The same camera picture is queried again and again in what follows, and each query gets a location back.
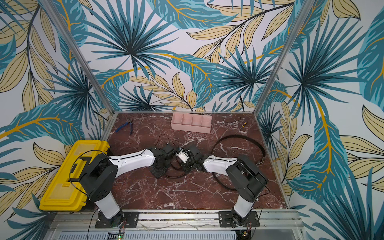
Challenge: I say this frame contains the black belt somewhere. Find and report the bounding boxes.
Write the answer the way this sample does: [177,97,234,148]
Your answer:
[195,136,265,195]
[164,149,189,180]

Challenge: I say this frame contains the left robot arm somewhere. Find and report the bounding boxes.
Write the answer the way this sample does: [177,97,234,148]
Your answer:
[79,144,176,220]

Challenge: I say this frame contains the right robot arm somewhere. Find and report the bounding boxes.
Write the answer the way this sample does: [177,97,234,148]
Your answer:
[177,145,268,221]

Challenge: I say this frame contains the pink compartment storage tray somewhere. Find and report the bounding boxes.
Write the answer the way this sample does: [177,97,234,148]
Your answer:
[171,113,212,134]

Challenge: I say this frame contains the yellow tool case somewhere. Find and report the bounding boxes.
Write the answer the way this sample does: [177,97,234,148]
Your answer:
[39,140,110,212]

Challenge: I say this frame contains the blue handled pliers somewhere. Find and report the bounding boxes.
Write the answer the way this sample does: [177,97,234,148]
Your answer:
[115,121,134,136]

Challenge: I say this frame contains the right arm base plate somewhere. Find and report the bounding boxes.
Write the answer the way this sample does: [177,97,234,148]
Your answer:
[218,210,260,228]

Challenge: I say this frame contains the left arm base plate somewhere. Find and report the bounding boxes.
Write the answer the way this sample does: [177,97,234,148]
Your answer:
[95,211,139,229]

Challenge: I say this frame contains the aluminium front rail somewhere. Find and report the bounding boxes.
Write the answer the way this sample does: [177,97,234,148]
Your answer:
[44,209,309,240]

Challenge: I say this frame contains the left aluminium frame post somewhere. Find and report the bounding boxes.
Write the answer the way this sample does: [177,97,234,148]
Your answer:
[41,0,115,115]

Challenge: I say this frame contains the aluminium frame post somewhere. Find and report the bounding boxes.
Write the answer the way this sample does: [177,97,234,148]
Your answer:
[254,1,315,117]
[41,0,115,115]

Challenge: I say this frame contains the right aluminium frame post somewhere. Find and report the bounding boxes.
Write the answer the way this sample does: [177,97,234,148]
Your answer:
[254,1,315,117]

